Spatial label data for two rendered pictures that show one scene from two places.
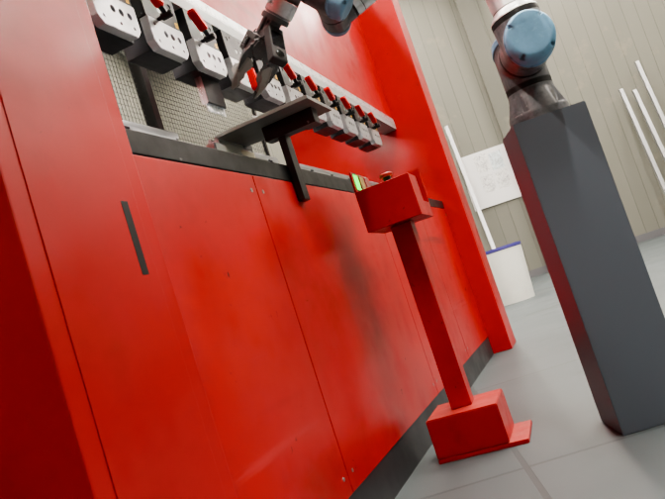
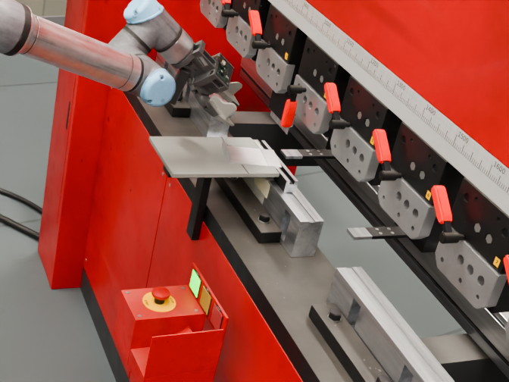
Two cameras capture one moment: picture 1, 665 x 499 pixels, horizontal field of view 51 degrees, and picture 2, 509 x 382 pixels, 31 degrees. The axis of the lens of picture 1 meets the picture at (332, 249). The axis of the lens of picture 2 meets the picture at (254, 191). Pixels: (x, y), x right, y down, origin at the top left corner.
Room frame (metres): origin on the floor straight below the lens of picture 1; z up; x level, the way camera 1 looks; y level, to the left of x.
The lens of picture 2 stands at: (3.13, -1.30, 1.93)
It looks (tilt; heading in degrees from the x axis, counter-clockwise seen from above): 28 degrees down; 132
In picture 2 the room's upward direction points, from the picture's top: 14 degrees clockwise
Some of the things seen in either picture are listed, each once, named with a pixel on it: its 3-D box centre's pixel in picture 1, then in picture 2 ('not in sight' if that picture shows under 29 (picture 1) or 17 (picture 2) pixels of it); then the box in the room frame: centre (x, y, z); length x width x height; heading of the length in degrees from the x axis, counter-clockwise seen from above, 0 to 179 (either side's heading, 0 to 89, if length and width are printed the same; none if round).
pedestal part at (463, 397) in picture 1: (431, 313); not in sight; (2.00, -0.21, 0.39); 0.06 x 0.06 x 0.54; 73
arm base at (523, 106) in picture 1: (534, 103); not in sight; (1.74, -0.60, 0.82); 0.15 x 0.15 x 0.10
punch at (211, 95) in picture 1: (212, 97); (282, 106); (1.82, 0.18, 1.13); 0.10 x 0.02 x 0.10; 161
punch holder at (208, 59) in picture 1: (193, 49); (290, 50); (1.79, 0.19, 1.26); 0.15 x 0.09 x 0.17; 161
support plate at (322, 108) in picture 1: (274, 122); (213, 156); (1.77, 0.04, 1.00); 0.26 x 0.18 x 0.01; 71
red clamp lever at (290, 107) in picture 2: (249, 74); (292, 106); (1.94, 0.07, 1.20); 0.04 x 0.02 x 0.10; 71
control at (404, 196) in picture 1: (392, 194); (168, 326); (2.00, -0.21, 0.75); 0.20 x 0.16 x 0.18; 163
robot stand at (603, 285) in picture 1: (593, 266); not in sight; (1.74, -0.60, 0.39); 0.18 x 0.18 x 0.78; 85
